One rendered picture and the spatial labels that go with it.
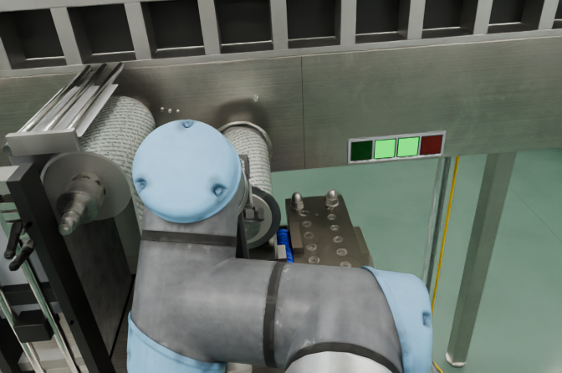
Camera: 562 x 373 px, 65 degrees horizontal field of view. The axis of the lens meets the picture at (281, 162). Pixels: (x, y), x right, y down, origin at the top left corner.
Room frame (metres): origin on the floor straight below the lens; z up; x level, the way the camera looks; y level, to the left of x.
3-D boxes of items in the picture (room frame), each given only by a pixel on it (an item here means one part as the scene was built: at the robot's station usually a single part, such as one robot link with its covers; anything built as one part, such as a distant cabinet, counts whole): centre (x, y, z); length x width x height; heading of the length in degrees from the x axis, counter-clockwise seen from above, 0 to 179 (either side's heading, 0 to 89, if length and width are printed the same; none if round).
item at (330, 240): (0.81, -0.09, 1.00); 0.40 x 0.16 x 0.06; 2
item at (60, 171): (0.76, 0.34, 1.33); 0.25 x 0.14 x 0.14; 2
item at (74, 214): (0.55, 0.33, 1.33); 0.06 x 0.03 x 0.03; 2
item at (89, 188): (0.61, 0.33, 1.33); 0.06 x 0.06 x 0.06; 2
